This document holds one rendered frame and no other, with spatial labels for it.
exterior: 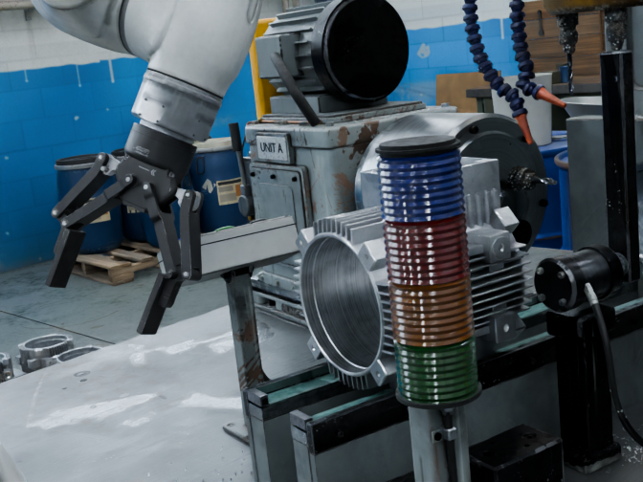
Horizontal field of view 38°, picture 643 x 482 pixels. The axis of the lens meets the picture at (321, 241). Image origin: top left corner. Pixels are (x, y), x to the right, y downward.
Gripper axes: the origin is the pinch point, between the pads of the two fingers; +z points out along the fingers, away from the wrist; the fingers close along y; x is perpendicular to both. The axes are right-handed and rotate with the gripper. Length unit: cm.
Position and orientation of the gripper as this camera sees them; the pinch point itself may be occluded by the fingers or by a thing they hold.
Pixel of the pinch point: (102, 299)
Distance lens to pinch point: 108.0
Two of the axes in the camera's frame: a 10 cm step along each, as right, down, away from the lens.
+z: -3.7, 9.3, 0.6
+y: 8.5, 3.6, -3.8
